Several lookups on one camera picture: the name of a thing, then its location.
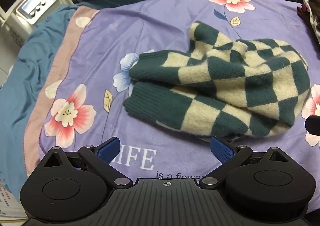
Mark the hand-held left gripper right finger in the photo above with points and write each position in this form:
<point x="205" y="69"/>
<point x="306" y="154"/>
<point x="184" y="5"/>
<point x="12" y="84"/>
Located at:
<point x="220" y="150"/>

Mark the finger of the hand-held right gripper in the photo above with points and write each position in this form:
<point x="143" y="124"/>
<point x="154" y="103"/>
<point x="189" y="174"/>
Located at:
<point x="312" y="124"/>

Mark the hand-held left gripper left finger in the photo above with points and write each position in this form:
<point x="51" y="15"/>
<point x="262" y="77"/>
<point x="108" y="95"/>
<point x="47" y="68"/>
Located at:
<point x="109" y="149"/>

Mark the green cream checkered sweater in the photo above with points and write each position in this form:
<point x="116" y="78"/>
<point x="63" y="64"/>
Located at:
<point x="225" y="83"/>

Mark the white polka dot garment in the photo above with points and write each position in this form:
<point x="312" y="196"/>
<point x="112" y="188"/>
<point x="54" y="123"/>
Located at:
<point x="313" y="16"/>

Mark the purple floral blanket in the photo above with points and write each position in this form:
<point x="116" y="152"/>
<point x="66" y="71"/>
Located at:
<point x="150" y="41"/>

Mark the brown garment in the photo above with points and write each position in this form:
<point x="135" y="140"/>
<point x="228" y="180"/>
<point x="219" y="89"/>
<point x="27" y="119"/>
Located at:
<point x="303" y="7"/>

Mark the blue duvet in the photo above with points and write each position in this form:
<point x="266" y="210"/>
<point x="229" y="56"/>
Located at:
<point x="30" y="61"/>

